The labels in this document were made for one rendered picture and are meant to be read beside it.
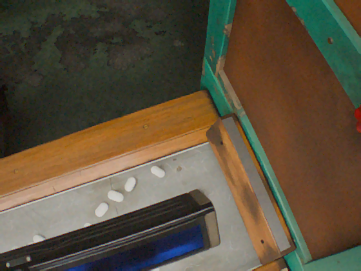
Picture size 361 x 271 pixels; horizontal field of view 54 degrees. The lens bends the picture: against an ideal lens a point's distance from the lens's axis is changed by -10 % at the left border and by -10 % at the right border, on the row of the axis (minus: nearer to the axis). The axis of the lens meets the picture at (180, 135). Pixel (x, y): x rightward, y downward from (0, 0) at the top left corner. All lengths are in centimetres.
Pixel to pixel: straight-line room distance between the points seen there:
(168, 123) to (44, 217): 35
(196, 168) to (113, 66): 112
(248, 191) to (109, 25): 148
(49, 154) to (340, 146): 62
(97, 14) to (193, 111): 134
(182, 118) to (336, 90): 48
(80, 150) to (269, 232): 44
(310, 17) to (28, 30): 187
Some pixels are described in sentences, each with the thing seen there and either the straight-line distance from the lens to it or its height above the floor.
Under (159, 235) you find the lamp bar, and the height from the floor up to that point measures 111.
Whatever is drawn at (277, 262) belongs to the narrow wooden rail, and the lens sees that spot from 81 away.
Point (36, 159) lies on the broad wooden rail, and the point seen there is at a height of 76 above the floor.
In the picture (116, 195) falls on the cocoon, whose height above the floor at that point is 76.
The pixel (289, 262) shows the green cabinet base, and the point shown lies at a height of 78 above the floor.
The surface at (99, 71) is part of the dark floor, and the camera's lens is 188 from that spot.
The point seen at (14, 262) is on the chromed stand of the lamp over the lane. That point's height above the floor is 111.
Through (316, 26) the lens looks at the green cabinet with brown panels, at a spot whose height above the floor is 123.
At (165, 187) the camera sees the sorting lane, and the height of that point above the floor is 74.
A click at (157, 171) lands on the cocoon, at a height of 76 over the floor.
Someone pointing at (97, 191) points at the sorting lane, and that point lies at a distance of 85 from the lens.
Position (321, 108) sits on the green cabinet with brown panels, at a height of 113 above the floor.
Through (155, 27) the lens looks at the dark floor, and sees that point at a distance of 202.
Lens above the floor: 154
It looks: 66 degrees down
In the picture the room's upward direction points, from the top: 3 degrees clockwise
